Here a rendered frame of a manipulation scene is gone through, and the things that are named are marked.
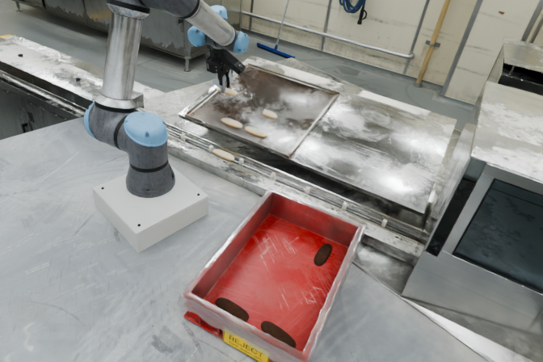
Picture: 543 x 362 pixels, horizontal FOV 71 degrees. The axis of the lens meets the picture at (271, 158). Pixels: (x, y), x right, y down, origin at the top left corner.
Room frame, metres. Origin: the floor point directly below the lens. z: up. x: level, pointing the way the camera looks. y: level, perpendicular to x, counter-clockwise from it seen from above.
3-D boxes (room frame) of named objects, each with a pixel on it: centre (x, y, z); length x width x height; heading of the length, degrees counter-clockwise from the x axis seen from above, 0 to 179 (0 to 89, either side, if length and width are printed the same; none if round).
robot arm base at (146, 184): (0.94, 0.37, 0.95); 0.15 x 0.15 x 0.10
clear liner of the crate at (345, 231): (0.70, -0.07, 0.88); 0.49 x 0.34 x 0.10; 158
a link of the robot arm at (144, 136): (0.95, 0.38, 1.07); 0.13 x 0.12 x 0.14; 67
